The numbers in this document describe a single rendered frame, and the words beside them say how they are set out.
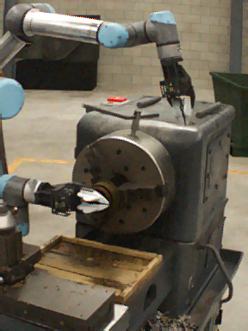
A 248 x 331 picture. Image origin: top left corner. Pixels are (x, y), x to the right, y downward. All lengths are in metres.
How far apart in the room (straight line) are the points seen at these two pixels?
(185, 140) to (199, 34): 9.92
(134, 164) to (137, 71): 10.10
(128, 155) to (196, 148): 0.23
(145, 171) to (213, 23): 10.08
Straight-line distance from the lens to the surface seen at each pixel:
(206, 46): 11.72
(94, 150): 1.73
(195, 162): 1.84
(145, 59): 11.76
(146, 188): 1.69
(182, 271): 1.97
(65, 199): 1.61
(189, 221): 1.90
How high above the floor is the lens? 1.64
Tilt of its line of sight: 16 degrees down
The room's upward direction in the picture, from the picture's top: 2 degrees clockwise
